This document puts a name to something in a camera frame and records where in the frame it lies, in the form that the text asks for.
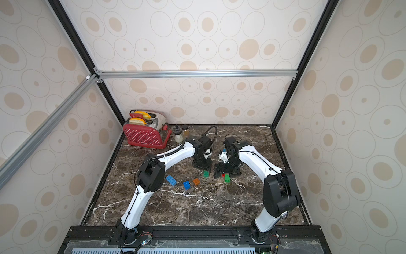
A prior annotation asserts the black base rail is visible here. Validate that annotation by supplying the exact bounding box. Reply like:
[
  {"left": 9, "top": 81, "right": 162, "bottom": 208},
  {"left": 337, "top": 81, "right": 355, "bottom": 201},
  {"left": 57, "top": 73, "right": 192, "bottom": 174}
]
[{"left": 59, "top": 225, "right": 331, "bottom": 254}]

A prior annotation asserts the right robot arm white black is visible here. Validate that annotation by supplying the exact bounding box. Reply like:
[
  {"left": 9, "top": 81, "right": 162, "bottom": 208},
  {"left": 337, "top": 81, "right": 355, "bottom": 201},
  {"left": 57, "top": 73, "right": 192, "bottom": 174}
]
[{"left": 214, "top": 137, "right": 300, "bottom": 244}]

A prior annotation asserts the aluminium left frame bar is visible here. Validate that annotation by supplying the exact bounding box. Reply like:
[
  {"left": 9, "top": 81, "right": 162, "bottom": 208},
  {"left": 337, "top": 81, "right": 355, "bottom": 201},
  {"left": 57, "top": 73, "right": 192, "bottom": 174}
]
[{"left": 1, "top": 74, "right": 98, "bottom": 187}]

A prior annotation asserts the blue small lego brick front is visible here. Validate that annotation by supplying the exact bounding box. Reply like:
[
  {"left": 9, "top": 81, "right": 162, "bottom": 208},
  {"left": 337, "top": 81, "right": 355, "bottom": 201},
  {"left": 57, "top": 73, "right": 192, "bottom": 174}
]
[{"left": 183, "top": 181, "right": 191, "bottom": 190}]

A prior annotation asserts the yellow toy toast slice back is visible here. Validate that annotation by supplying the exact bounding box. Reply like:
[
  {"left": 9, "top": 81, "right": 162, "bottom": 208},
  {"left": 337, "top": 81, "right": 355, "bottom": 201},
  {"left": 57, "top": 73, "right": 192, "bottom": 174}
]
[{"left": 130, "top": 110, "right": 152, "bottom": 120}]

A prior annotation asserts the green small lego brick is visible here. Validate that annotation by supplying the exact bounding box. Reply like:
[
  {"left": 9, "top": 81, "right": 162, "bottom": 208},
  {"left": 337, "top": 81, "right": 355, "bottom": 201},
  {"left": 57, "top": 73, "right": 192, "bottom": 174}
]
[{"left": 224, "top": 174, "right": 231, "bottom": 183}]

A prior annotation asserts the aluminium horizontal frame bar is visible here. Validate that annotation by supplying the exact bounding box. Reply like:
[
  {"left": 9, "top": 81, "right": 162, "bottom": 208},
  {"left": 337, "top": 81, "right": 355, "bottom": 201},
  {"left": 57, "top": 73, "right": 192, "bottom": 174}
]
[{"left": 96, "top": 69, "right": 298, "bottom": 79}]

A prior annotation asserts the white salt shaker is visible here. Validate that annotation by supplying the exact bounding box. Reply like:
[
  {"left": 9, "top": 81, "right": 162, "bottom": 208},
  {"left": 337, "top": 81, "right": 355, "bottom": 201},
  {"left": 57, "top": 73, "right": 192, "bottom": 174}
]
[{"left": 173, "top": 126, "right": 184, "bottom": 144}]

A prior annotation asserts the light blue long lego brick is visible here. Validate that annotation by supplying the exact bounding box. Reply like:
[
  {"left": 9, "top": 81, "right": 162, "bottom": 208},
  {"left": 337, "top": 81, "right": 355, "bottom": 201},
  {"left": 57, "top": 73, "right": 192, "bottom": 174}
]
[{"left": 166, "top": 175, "right": 177, "bottom": 186}]

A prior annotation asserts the yellow toy toast slice front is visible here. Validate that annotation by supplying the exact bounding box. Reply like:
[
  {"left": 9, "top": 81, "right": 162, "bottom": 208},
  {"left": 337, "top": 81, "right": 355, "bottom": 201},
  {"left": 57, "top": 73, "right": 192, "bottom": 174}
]
[{"left": 129, "top": 117, "right": 147, "bottom": 126}]

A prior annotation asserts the black left camera cable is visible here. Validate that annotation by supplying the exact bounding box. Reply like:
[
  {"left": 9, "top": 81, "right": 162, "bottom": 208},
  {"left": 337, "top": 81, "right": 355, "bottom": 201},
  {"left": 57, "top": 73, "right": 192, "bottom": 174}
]
[{"left": 202, "top": 126, "right": 218, "bottom": 145}]

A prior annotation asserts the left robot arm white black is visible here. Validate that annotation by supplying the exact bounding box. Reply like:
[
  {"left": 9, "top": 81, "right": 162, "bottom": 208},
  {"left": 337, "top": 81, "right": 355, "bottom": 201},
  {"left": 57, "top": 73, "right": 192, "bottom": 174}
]
[{"left": 116, "top": 134, "right": 214, "bottom": 247}]

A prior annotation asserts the yellow toy toast slice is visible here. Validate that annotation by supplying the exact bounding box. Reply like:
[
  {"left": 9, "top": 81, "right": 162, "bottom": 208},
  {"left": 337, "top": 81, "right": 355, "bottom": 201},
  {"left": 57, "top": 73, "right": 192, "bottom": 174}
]
[
  {"left": 130, "top": 110, "right": 152, "bottom": 120},
  {"left": 129, "top": 117, "right": 147, "bottom": 126}
]

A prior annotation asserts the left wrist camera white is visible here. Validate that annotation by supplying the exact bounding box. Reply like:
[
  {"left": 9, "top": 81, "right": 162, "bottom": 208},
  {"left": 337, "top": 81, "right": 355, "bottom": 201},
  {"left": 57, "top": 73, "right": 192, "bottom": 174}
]
[{"left": 204, "top": 149, "right": 213, "bottom": 159}]

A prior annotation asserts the brown pepper shaker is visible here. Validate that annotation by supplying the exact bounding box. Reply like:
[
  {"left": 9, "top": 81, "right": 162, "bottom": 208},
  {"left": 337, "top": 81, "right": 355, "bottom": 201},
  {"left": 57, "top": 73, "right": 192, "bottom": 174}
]
[{"left": 181, "top": 125, "right": 190, "bottom": 138}]

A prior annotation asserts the red toy toaster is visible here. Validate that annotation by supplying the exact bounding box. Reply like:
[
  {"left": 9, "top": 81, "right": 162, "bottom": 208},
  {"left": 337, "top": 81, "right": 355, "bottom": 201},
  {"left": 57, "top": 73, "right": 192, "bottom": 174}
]
[{"left": 123, "top": 111, "right": 172, "bottom": 149}]

